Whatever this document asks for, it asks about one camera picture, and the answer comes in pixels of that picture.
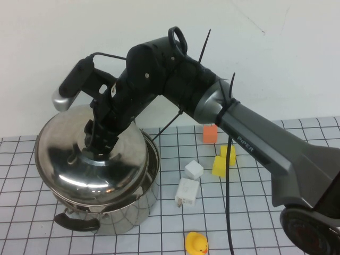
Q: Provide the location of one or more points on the white grid-pattern tablecloth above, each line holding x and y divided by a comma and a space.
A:
21, 186

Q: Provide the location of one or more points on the orange foam cube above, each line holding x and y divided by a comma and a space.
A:
210, 136

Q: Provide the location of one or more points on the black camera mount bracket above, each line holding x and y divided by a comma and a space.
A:
98, 79

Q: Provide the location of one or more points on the yellow foam cube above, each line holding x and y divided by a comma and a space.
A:
231, 156
219, 167

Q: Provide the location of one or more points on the yellow rubber duck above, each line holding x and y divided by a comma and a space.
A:
195, 241

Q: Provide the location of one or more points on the black zip tie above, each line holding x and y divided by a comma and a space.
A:
231, 85
167, 126
204, 46

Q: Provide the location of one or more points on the white foam cube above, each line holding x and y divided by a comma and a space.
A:
193, 170

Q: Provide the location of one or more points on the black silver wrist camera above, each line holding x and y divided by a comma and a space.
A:
71, 82

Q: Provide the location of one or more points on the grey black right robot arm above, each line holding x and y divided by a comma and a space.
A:
265, 148

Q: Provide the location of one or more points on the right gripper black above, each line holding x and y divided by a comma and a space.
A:
122, 106

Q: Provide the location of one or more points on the stainless steel lid black knob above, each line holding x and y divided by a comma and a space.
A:
69, 180

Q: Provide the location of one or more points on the white charger plug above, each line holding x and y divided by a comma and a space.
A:
186, 191

